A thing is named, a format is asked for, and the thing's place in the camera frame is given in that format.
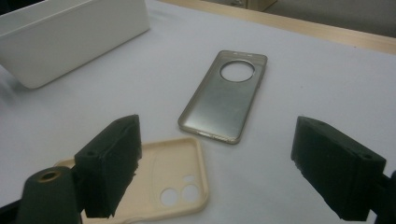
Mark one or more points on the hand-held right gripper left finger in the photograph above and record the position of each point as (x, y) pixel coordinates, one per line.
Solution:
(106, 161)

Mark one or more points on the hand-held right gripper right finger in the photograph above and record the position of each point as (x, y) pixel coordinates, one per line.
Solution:
(339, 168)

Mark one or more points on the beige phone case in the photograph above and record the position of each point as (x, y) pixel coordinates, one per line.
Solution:
(174, 161)

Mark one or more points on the white storage box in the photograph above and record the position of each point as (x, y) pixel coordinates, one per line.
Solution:
(62, 46)

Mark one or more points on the grey metal bracket stand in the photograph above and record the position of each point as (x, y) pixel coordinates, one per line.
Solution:
(221, 109)

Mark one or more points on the white table cover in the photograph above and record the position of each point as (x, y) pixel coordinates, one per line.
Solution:
(311, 87)

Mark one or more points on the wooden table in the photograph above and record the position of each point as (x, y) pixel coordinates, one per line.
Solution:
(311, 29)

